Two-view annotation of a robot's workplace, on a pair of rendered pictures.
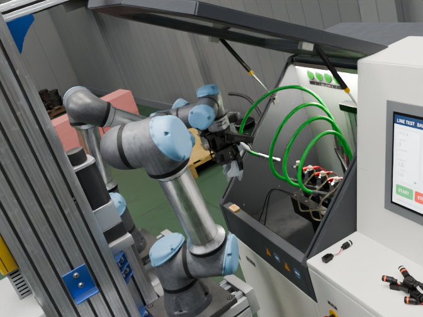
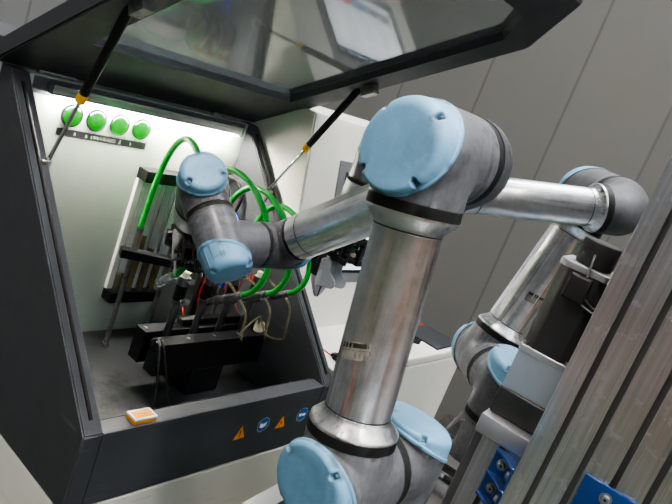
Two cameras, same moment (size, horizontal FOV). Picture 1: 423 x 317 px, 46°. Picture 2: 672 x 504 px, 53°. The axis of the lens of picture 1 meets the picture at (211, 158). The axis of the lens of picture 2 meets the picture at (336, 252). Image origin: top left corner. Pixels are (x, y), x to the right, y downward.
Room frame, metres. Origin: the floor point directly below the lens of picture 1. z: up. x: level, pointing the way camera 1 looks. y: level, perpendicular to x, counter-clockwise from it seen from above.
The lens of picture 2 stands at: (2.43, 1.02, 1.67)
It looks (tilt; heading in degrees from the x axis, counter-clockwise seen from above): 14 degrees down; 234
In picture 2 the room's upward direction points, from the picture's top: 21 degrees clockwise
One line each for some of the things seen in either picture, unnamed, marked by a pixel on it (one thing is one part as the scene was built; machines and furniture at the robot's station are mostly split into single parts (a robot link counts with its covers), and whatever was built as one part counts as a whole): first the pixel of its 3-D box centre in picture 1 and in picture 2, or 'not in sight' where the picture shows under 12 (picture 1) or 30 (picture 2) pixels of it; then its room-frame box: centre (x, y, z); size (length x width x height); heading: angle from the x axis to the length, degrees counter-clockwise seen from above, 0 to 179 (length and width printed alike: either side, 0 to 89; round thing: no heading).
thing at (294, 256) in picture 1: (265, 243); (215, 431); (1.73, -0.10, 0.87); 0.62 x 0.04 x 0.16; 18
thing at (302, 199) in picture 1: (328, 219); (197, 355); (1.70, -0.36, 0.91); 0.34 x 0.10 x 0.15; 18
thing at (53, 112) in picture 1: (36, 104); not in sight; (9.91, 2.91, 0.24); 1.35 x 0.93 x 0.48; 25
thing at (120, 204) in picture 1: (112, 213); (399, 455); (1.76, 0.43, 1.20); 0.13 x 0.12 x 0.14; 16
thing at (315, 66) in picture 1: (335, 68); (157, 112); (1.89, -0.57, 1.43); 0.54 x 0.03 x 0.02; 18
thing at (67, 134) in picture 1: (93, 129); not in sight; (6.32, 1.33, 0.34); 1.17 x 0.83 x 0.68; 114
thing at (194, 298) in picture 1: (184, 289); (484, 433); (1.30, 0.21, 1.09); 0.15 x 0.15 x 0.10
